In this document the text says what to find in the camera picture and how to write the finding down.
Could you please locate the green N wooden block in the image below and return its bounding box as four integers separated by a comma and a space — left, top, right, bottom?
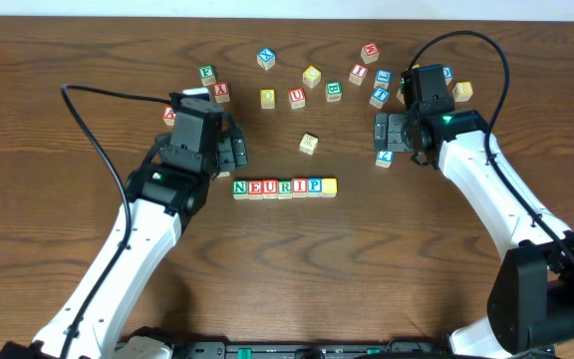
232, 180, 249, 199

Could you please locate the red E wooden block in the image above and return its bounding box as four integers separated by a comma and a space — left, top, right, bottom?
247, 179, 263, 199

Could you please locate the red u block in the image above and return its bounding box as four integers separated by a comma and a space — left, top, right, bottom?
262, 179, 279, 199
288, 88, 306, 110

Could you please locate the green R wooden block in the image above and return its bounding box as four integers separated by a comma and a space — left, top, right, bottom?
278, 179, 293, 199

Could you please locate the red i block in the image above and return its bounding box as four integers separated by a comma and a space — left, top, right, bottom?
349, 64, 368, 86
292, 178, 308, 198

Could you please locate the yellow S wooden block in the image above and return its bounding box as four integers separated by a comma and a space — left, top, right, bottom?
322, 178, 338, 197

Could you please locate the blue P wooden block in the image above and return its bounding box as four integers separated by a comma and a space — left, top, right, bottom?
307, 178, 322, 197

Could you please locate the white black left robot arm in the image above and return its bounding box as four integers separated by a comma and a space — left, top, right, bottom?
0, 125, 247, 359

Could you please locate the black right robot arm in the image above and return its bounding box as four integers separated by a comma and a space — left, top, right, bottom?
374, 110, 574, 358

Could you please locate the blue 2 wooden block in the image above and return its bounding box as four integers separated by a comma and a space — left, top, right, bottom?
376, 151, 395, 168

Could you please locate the green Z wooden block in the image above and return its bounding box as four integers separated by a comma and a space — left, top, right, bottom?
396, 88, 406, 105

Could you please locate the blue T wooden block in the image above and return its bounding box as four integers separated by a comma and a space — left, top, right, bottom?
370, 87, 391, 109

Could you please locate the blue L wooden block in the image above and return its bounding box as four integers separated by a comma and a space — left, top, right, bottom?
374, 69, 393, 90

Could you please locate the red X wooden block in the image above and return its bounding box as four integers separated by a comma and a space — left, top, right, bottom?
212, 82, 230, 104

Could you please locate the yellow O wooden block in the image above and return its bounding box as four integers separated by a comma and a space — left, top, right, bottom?
260, 89, 276, 110

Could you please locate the red A wooden block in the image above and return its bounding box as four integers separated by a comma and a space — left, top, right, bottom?
162, 106, 175, 127

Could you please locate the green B wooden block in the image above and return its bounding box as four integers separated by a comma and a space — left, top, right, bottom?
325, 81, 343, 102

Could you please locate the plain wood top block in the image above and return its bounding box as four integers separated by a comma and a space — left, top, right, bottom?
299, 134, 319, 156

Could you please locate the yellow 8 wooden block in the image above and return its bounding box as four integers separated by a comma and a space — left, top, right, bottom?
452, 82, 473, 102

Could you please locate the green F wooden block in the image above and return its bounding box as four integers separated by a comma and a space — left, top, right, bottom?
198, 65, 216, 87

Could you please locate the blue D block upper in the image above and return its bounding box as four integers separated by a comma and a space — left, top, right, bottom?
442, 66, 453, 85

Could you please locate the red H wooden block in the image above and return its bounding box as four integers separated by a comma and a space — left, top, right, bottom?
361, 42, 381, 64

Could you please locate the blue X wooden block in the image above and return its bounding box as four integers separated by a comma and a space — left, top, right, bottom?
256, 48, 276, 71

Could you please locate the yellow block upper middle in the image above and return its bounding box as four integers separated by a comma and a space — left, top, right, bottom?
302, 65, 322, 89

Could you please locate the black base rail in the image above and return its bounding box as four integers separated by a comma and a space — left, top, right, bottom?
117, 340, 557, 359

